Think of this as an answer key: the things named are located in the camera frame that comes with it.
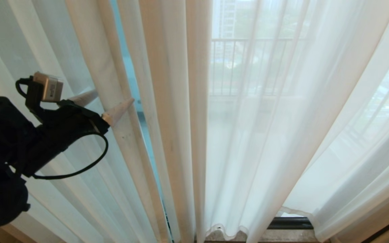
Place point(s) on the white sheer curtain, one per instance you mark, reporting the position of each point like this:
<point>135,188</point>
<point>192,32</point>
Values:
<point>282,135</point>
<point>89,50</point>

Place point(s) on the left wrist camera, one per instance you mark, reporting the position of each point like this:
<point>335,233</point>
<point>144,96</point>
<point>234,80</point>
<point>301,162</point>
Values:
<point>49,88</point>

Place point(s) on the dark balcony door frame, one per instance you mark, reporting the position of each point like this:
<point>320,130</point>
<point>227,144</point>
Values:
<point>290,223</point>

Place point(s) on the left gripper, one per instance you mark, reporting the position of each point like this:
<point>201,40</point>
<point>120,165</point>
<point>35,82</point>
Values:
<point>62,131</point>

